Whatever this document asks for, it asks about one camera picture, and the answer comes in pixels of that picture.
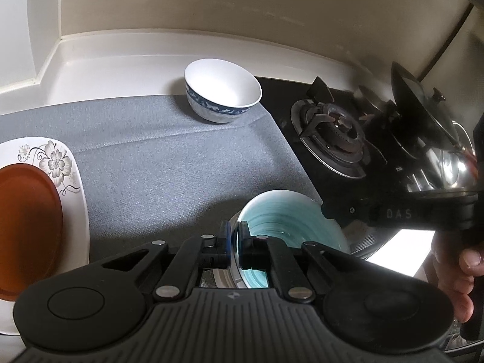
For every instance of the white bowl blue rim pattern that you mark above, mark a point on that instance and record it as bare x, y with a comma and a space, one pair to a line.
223, 83

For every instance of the gas burner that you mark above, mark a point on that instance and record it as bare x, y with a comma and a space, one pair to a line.
336, 132

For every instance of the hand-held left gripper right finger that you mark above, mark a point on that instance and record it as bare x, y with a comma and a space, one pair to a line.
245, 251

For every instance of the large white floral plate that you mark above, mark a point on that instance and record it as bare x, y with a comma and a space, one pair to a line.
56, 162

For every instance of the glass pot lid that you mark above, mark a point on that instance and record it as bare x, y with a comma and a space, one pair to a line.
423, 98

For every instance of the person's right hand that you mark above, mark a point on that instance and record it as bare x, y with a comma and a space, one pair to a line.
452, 272

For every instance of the brown round plate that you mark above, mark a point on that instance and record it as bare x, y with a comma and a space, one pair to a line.
26, 227

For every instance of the teal striped bowl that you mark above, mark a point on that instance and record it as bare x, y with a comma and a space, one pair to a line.
279, 215

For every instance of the steel pot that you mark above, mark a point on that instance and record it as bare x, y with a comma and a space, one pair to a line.
450, 166

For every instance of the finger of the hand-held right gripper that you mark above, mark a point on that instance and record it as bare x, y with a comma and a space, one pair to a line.
344, 215

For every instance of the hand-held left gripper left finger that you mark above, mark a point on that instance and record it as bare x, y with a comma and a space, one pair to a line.
227, 236

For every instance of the grey counter mat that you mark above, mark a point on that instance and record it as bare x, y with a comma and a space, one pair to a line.
151, 158

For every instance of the black gas stove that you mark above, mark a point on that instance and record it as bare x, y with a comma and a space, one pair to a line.
279, 92

